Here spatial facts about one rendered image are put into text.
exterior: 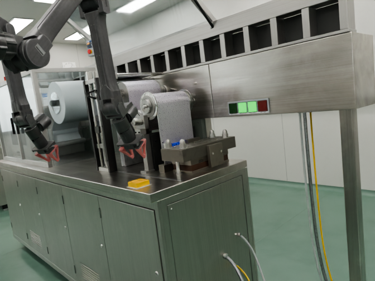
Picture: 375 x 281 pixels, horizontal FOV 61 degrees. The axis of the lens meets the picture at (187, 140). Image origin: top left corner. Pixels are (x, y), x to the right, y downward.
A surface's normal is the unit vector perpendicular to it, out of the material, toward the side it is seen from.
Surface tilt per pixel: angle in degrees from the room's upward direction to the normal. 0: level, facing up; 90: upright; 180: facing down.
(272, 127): 90
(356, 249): 90
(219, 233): 90
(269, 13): 90
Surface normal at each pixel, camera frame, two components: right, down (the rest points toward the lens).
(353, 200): -0.72, 0.17
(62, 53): 0.69, 0.00
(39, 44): 0.90, -0.06
